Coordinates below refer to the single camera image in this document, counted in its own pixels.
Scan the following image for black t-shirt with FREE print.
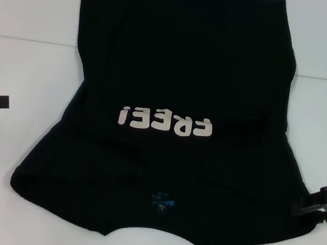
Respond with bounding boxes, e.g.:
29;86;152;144
4;0;327;245

